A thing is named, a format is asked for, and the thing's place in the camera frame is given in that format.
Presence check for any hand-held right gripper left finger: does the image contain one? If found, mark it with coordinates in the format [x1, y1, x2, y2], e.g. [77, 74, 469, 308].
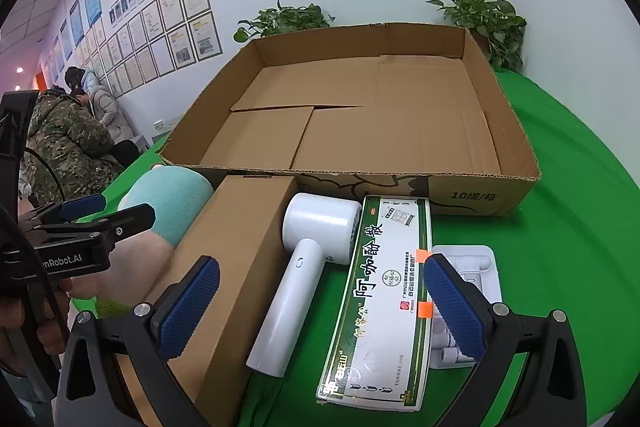
[60, 255, 241, 427]

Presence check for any green and white medicine box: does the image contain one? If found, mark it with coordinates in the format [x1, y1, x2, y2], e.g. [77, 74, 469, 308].
[316, 194, 433, 409]

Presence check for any large cardboard box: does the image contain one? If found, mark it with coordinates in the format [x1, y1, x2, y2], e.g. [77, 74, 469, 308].
[157, 23, 542, 217]

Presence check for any trailing potted plant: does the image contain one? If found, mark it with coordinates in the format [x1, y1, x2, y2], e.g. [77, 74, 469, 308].
[426, 0, 527, 74]

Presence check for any white hair dryer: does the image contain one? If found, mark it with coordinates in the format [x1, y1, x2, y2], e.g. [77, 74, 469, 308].
[246, 192, 362, 379]

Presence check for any bushy potted plant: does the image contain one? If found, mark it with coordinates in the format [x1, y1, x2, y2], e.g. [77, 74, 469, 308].
[233, 0, 336, 44]

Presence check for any person's left hand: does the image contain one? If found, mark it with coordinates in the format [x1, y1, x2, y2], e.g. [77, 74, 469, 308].
[0, 292, 31, 378]

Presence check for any green tablecloth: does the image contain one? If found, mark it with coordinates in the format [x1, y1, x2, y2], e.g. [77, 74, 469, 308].
[70, 69, 640, 427]

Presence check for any small brown cardboard box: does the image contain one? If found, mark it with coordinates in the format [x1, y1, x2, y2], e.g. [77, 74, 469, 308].
[116, 174, 299, 427]

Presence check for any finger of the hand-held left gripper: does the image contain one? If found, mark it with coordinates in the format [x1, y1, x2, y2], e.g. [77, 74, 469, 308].
[35, 203, 157, 249]
[17, 193, 108, 229]

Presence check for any white plastic tray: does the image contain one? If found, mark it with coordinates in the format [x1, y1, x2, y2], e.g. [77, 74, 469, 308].
[427, 244, 503, 369]

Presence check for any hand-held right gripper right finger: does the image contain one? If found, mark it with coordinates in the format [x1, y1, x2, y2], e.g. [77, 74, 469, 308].
[424, 252, 588, 427]

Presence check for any teal plush toy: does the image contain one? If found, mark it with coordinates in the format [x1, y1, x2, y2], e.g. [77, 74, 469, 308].
[70, 165, 217, 315]

